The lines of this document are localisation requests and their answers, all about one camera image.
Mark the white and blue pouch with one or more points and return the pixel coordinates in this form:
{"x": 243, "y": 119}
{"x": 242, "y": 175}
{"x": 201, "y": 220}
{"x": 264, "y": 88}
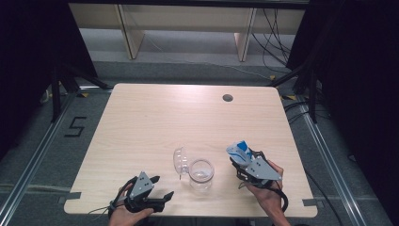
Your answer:
{"x": 239, "y": 152}

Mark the person's right hand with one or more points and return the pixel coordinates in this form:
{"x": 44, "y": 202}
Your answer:
{"x": 269, "y": 197}

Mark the clear glass jar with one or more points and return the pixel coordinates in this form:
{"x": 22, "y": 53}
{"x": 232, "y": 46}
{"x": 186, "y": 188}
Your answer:
{"x": 201, "y": 175}

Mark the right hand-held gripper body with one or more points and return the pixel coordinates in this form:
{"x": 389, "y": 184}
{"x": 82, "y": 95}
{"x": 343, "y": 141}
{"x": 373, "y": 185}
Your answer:
{"x": 262, "y": 171}

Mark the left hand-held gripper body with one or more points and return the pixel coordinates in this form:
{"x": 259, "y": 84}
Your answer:
{"x": 142, "y": 186}

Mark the black metal stand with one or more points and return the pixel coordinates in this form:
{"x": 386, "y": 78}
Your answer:
{"x": 56, "y": 94}
{"x": 312, "y": 94}

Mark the person's left hand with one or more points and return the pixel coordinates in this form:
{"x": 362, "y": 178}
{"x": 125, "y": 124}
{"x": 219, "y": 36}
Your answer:
{"x": 122, "y": 216}

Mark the pale wooden desk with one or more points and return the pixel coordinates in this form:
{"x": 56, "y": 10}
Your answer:
{"x": 188, "y": 19}

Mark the clear jar lid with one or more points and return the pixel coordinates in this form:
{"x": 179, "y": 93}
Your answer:
{"x": 181, "y": 161}

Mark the black tape floor mark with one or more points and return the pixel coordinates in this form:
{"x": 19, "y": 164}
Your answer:
{"x": 76, "y": 127}

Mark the grey tape strip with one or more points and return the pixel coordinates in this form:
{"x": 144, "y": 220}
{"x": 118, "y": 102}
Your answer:
{"x": 70, "y": 197}
{"x": 310, "y": 202}

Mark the metal floor rail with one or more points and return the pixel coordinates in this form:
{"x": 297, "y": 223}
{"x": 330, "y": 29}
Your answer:
{"x": 329, "y": 163}
{"x": 34, "y": 153}

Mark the black curtain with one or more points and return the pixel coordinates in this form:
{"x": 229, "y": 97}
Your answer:
{"x": 360, "y": 78}
{"x": 28, "y": 62}

